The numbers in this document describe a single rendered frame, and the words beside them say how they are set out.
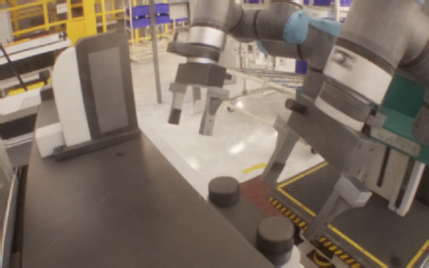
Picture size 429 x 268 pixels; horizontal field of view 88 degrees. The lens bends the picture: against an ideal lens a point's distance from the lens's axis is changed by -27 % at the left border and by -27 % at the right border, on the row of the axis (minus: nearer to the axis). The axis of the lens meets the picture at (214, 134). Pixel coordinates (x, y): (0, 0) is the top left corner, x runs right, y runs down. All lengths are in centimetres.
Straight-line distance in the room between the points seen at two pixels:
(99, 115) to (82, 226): 16
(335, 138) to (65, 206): 31
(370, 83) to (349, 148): 8
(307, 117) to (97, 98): 27
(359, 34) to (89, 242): 35
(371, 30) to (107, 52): 31
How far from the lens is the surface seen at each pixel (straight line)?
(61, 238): 24
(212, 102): 62
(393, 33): 36
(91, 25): 967
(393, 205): 119
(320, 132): 38
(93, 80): 34
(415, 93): 97
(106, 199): 27
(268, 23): 72
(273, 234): 21
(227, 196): 25
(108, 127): 36
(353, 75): 35
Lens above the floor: 103
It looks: 25 degrees down
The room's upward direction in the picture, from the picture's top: 3 degrees counter-clockwise
